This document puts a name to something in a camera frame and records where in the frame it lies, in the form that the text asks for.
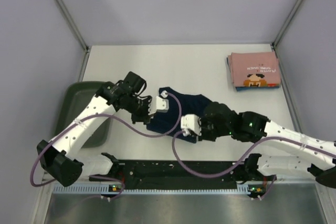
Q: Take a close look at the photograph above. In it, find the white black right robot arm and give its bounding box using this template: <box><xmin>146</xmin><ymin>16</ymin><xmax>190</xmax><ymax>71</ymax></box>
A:
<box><xmin>195</xmin><ymin>102</ymin><xmax>335</xmax><ymax>188</ymax></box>

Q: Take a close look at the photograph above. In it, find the aluminium front frame rail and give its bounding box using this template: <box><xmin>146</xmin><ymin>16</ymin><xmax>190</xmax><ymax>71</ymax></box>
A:
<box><xmin>42</xmin><ymin>172</ymin><xmax>62</xmax><ymax>183</ymax></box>

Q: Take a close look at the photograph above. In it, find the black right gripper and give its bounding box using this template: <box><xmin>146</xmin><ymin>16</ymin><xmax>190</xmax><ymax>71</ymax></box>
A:
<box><xmin>192</xmin><ymin>117</ymin><xmax>232</xmax><ymax>142</ymax></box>

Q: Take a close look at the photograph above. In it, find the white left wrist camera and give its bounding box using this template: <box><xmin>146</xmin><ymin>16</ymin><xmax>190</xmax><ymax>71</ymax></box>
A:
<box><xmin>148</xmin><ymin>90</ymin><xmax>169</xmax><ymax>116</ymax></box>

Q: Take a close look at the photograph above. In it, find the right aluminium frame post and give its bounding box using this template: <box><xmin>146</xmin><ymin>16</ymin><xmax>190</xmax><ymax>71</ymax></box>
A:
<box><xmin>271</xmin><ymin>0</ymin><xmax>305</xmax><ymax>50</ymax></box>

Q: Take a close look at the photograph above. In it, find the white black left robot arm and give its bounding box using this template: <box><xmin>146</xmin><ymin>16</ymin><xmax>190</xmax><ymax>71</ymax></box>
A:
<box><xmin>33</xmin><ymin>71</ymin><xmax>158</xmax><ymax>187</ymax></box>

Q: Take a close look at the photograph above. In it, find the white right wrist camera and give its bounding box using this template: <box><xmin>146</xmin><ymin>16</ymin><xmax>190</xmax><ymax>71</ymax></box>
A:
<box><xmin>180</xmin><ymin>114</ymin><xmax>202</xmax><ymax>136</ymax></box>

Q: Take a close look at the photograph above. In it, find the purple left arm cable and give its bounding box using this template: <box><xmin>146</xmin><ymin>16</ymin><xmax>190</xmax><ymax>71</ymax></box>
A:
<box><xmin>30</xmin><ymin>91</ymin><xmax>183</xmax><ymax>200</ymax></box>

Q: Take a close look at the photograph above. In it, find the aluminium frame post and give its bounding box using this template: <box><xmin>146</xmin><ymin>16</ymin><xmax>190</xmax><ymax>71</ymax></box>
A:
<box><xmin>271</xmin><ymin>0</ymin><xmax>305</xmax><ymax>50</ymax></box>
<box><xmin>54</xmin><ymin>0</ymin><xmax>89</xmax><ymax>52</ymax></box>

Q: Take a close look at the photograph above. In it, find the dark green plastic bin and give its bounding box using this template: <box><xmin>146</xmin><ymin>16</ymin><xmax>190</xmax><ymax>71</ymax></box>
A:
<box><xmin>55</xmin><ymin>81</ymin><xmax>111</xmax><ymax>148</ymax></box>

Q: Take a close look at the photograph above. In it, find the light blue slotted cable duct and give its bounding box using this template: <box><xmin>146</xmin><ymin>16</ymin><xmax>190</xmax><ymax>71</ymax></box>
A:
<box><xmin>52</xmin><ymin>184</ymin><xmax>261</xmax><ymax>195</ymax></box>

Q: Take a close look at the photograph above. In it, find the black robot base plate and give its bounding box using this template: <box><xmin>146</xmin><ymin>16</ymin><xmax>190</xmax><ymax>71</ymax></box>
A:
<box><xmin>88</xmin><ymin>158</ymin><xmax>263</xmax><ymax>189</ymax></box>

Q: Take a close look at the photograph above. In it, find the left aluminium frame post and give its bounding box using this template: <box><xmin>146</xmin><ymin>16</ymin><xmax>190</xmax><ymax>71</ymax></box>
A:
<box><xmin>54</xmin><ymin>0</ymin><xmax>89</xmax><ymax>52</ymax></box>

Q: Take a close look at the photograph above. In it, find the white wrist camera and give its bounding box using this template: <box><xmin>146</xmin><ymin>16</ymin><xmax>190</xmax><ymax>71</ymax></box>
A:
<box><xmin>180</xmin><ymin>114</ymin><xmax>202</xmax><ymax>136</ymax></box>
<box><xmin>148</xmin><ymin>90</ymin><xmax>169</xmax><ymax>116</ymax></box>

